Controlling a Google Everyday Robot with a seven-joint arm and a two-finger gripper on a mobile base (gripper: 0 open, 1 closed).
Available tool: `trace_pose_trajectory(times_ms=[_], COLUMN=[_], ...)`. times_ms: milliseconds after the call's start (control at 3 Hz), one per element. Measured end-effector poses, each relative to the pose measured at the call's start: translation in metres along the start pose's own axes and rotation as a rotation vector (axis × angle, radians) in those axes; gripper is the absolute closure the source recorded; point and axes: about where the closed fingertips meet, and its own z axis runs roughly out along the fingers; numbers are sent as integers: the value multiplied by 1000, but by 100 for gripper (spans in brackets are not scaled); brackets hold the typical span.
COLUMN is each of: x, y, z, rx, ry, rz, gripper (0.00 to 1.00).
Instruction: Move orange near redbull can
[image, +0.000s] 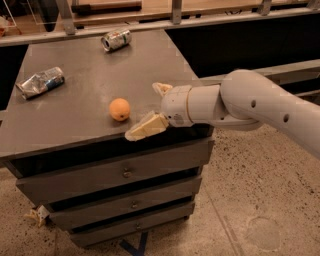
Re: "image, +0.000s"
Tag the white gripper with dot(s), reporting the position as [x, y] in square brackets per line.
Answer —
[174, 105]

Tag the orange fruit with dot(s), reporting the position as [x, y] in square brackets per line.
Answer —
[119, 109]

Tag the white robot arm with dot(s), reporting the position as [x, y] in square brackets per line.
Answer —
[244, 100]

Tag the silver green soda can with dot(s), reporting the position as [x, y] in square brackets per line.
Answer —
[116, 39]

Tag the crushed silver blue redbull can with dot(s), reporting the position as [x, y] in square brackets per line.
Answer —
[41, 82]

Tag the grey drawer cabinet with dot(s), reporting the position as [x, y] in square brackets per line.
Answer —
[71, 127]

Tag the middle grey drawer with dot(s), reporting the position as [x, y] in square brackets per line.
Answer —
[125, 204]

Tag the grey drawer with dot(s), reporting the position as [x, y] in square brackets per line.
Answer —
[66, 184]
[132, 225]
[125, 204]

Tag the top grey drawer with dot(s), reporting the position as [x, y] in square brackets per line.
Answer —
[66, 184]

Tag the bottom grey drawer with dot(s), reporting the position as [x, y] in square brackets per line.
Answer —
[132, 225]

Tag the crumpled paper scrap on floor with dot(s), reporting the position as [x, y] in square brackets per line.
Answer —
[39, 214]

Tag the grey metal railing frame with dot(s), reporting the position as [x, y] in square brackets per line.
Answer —
[161, 51]

